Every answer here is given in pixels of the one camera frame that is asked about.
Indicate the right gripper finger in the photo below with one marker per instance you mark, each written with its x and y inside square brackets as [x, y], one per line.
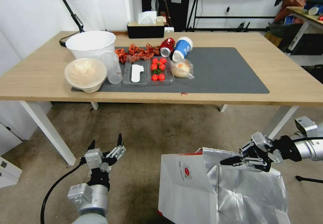
[246, 149]
[252, 164]

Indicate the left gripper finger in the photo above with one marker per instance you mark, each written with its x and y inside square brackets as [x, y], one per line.
[116, 151]
[92, 145]

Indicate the white foil-lined delivery bag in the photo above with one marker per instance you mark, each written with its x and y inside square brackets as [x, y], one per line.
[191, 188]

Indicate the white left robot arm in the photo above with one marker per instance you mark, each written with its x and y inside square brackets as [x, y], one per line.
[92, 198]

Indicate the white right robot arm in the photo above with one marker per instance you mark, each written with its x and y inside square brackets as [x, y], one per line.
[309, 145]

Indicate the lidded plastic food bowl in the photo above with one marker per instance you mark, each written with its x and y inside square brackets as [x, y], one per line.
[84, 71]

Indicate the bun in clear bag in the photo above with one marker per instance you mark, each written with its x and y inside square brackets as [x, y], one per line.
[180, 68]

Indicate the black stand foot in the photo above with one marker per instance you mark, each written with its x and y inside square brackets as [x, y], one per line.
[309, 179]

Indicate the clear plastic clamshell container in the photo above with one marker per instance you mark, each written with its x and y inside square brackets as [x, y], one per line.
[127, 75]

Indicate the clear plastic cup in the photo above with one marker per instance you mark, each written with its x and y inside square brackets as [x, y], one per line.
[113, 68]

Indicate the white plastic utensil piece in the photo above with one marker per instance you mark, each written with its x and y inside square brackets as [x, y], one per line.
[136, 72]

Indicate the dark grey table mat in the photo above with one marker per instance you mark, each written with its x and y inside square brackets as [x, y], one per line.
[222, 70]

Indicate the red cherry tomato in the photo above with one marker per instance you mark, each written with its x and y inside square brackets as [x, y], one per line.
[163, 60]
[155, 77]
[162, 67]
[155, 60]
[161, 77]
[154, 67]

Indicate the small red shell scrap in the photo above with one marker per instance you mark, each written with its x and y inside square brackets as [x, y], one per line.
[184, 93]

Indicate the white drawer unit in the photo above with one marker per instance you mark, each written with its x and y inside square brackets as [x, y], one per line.
[8, 171]

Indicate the clear tomato container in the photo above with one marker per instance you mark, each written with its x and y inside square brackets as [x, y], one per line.
[169, 76]

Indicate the red crayfish shell pile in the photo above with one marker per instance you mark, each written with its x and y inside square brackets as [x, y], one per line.
[136, 51]

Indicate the white plastic bucket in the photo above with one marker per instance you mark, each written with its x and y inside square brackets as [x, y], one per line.
[88, 43]

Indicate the wooden table with white legs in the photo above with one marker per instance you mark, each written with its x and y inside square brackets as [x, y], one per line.
[265, 42]

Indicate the red drink can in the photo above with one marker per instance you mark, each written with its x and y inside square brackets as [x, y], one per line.
[167, 45]

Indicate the blue and white paper cup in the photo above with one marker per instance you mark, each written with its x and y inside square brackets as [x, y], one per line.
[184, 47]

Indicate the black tissue box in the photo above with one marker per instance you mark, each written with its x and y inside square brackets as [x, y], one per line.
[145, 31]

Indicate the black metal rack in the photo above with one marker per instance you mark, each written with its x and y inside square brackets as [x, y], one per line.
[239, 17]

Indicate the small white box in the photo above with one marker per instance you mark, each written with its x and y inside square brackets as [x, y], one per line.
[169, 29]

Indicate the black desk lamp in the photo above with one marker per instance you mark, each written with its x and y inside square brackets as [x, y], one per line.
[72, 13]

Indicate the wooden side table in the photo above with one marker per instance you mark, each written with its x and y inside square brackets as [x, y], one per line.
[300, 13]

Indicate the white tissue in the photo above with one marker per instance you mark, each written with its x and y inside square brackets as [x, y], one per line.
[147, 17]

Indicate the black cabinet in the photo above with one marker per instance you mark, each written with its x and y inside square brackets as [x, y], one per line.
[176, 9]

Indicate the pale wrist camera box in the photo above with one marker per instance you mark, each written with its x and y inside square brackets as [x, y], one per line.
[94, 158]
[261, 139]

